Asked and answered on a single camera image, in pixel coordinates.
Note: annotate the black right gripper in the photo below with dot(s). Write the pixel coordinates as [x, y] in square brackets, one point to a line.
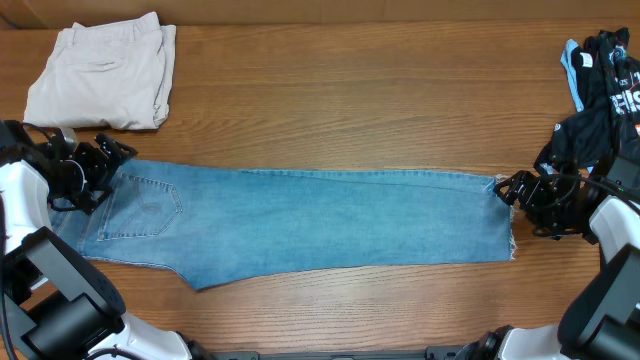
[538, 187]

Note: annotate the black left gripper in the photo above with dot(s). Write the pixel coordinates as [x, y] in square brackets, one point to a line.
[101, 169]

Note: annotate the blue denim jeans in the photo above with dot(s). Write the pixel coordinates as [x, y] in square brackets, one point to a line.
[213, 226]

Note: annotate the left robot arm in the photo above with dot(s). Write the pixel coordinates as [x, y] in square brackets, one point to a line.
[55, 305]

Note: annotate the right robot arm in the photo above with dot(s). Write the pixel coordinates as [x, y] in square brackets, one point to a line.
[602, 322]

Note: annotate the folded beige trousers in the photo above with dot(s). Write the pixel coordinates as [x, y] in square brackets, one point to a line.
[118, 75]

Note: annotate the black printed shirt pile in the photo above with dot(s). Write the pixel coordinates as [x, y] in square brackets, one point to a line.
[603, 80]

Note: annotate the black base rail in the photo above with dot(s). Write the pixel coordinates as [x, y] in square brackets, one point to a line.
[429, 353]

